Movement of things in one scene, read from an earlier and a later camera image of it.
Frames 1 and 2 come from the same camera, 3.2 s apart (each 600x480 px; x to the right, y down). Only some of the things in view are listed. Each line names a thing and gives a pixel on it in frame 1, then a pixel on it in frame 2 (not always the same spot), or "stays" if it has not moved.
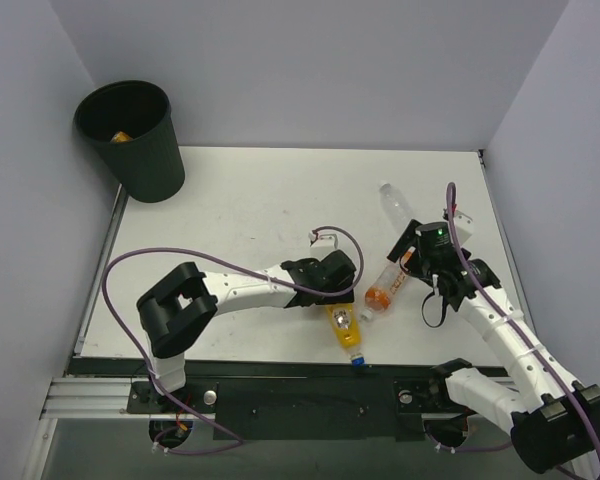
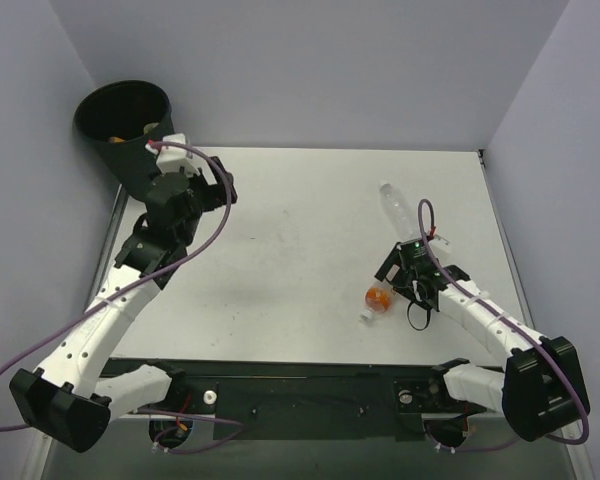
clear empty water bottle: (395, 207) stays
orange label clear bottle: (385, 285) stays
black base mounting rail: (295, 400) stays
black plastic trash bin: (149, 168) stays
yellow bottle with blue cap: (345, 324) -> (149, 126)
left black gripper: (340, 279) -> (214, 187)
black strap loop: (443, 316) -> (414, 327)
